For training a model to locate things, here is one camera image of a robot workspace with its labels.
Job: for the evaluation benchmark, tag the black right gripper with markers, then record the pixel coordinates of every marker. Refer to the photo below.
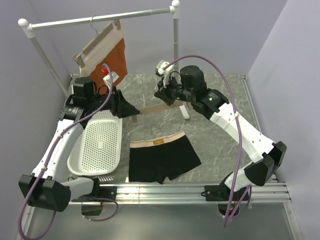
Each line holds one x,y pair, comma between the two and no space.
163,95

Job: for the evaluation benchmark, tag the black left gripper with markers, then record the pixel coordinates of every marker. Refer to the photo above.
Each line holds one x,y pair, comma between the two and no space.
119,106

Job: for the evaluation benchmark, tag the black underwear beige waistband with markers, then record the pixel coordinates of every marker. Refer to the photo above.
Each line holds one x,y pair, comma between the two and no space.
155,160

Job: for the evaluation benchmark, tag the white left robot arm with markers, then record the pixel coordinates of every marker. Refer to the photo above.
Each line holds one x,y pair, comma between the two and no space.
51,185

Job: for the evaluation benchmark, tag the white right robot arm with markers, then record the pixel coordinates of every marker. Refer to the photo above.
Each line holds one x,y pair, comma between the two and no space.
266,155

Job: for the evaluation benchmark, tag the white perforated plastic basket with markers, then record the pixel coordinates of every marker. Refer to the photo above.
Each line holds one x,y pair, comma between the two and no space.
97,151

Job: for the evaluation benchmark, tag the orange shorts beige waistband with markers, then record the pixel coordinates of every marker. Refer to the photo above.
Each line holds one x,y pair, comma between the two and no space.
110,51

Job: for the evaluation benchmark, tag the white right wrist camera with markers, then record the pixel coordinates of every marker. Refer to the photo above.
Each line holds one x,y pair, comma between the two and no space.
163,71

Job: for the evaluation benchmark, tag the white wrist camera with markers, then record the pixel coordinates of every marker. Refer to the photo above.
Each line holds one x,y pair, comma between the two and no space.
107,77
163,71

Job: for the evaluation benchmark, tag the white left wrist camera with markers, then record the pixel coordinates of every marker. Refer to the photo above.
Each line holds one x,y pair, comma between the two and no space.
107,77

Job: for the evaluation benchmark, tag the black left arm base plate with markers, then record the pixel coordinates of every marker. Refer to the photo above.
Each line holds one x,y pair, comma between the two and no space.
107,192

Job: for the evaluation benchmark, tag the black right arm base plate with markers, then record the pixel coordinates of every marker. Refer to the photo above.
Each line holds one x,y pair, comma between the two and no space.
213,193

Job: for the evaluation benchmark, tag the aluminium front rail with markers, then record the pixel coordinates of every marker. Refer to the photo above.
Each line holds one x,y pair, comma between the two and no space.
189,193

